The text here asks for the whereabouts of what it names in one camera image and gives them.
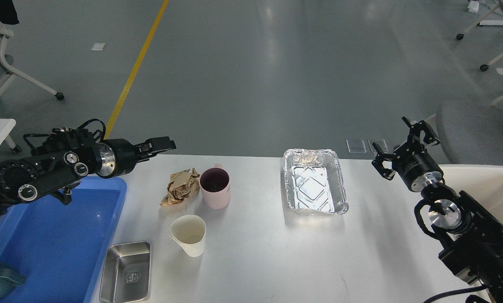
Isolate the white bin at right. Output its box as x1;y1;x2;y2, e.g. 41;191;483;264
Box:
439;164;503;303

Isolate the small stainless steel tray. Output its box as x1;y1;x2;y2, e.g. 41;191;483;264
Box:
99;240;151;303

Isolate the blue plastic tray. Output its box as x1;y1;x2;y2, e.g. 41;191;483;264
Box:
0;177;128;303

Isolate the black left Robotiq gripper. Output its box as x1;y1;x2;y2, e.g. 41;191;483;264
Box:
96;137;177;178

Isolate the crumpled brown paper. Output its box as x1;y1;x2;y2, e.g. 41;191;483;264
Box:
160;167;201;206

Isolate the grey office chair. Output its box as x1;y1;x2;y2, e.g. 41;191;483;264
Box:
425;101;503;166

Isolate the white paper cup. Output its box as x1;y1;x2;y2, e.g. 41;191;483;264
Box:
169;215;206;258

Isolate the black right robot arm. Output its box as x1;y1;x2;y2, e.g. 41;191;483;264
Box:
372;117;503;303

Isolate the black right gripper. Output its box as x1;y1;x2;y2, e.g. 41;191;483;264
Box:
371;117;443;192

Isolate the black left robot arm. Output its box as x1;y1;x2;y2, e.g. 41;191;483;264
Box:
0;119;176;216

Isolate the aluminium foil tray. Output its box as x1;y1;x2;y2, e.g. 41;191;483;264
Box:
283;149;349;215

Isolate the white chair base right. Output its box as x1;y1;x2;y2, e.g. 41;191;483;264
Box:
457;0;503;106

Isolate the pink HOME mug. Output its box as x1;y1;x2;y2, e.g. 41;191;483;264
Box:
199;164;231;210

